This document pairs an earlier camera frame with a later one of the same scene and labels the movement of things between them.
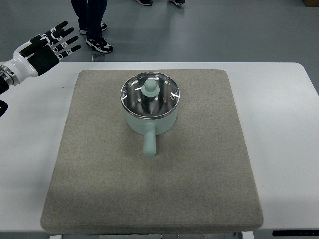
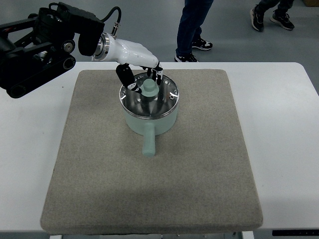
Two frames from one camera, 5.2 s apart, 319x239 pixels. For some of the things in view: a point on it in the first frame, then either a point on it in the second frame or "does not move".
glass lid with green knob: x=150 y=95 does not move
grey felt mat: x=199 y=180 does not move
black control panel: x=295 y=233 does not move
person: x=90 y=14 → x=193 y=14
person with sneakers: x=149 y=2 → x=280 y=15
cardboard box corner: x=311 y=3 does not move
